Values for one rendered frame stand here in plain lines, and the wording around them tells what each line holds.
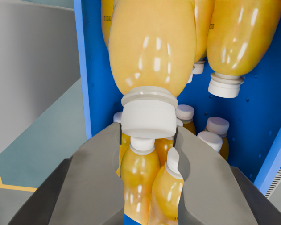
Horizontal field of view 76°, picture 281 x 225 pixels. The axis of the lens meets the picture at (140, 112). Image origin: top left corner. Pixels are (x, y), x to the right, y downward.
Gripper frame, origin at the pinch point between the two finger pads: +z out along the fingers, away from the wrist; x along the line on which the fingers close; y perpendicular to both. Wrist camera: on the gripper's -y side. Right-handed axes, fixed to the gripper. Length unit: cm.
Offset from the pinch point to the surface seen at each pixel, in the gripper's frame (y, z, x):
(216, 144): 9.1, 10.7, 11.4
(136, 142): 9.6, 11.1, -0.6
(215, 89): 0.6, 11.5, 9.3
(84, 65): -1.4, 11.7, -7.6
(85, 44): -3.8, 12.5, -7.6
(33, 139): 95, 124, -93
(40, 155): 114, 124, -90
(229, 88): 0.2, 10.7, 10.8
